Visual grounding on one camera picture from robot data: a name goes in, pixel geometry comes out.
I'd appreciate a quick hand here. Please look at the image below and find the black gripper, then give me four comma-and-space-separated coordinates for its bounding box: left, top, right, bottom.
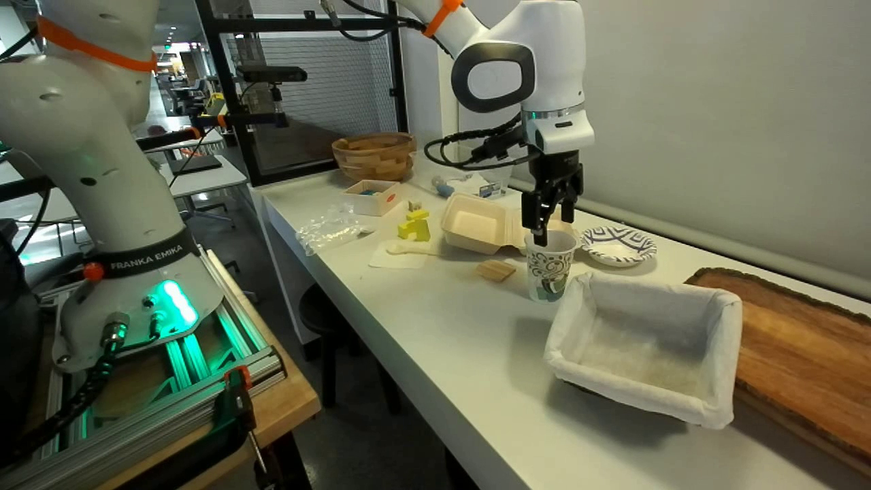
521, 147, 586, 252

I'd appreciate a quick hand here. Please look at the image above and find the patterned paper cup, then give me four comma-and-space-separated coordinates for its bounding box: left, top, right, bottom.
525, 227, 584, 305

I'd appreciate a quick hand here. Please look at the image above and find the aluminium rail robot base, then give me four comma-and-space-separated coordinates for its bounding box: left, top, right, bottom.
53, 249, 290, 457

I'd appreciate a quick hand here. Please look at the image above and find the beige styrofoam clamshell pack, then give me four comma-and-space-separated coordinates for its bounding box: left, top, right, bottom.
442, 190, 578, 260

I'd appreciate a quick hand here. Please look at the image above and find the black white patterned plate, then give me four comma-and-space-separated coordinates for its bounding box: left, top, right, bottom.
581, 224, 658, 273

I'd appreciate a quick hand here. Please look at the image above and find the tan square coaster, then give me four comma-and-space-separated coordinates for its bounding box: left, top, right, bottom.
476, 260, 521, 287

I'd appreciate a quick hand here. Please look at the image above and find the clear plastic bin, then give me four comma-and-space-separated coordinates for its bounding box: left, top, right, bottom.
411, 143, 517, 201

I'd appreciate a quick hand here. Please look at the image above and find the yellow cube block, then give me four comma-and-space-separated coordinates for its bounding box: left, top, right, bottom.
394, 219, 434, 246

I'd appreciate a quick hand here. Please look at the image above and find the white paper napkin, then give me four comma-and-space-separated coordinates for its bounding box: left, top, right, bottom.
367, 231, 446, 273

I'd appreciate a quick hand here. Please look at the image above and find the woven wicker basket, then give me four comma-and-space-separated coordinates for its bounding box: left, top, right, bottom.
330, 132, 419, 185

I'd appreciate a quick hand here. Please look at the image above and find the clear plastic bag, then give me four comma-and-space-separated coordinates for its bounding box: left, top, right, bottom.
294, 200, 373, 254

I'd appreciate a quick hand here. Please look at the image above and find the brown wooden tray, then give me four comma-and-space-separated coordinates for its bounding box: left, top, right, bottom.
687, 268, 871, 475

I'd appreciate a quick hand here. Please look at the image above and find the wooden mounting board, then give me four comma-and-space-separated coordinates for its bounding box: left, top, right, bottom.
99, 262, 325, 490

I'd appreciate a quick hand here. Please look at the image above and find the white background desk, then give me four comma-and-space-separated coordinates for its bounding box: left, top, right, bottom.
166, 152, 251, 201

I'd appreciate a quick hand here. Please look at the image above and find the black orange clamp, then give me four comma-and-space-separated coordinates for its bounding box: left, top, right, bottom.
211, 366, 269, 479

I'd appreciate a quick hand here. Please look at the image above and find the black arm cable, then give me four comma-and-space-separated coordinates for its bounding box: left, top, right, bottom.
321, 0, 536, 175

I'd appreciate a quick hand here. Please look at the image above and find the black metal frame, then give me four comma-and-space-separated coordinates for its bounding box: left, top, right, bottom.
193, 0, 411, 188

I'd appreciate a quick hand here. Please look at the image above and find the black base cable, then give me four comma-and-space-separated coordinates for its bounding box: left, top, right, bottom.
0, 311, 132, 467

